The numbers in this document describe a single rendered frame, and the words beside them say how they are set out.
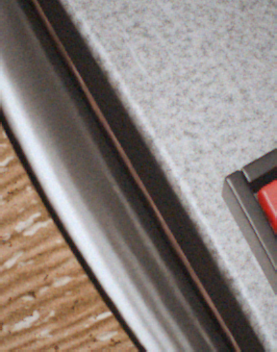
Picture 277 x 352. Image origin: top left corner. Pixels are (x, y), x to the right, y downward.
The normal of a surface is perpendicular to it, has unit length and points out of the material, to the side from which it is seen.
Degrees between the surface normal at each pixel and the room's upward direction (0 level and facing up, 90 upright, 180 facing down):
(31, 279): 0
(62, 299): 0
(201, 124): 0
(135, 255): 23
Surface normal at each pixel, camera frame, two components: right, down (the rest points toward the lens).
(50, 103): 0.34, -0.49
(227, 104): 0.00, -0.35
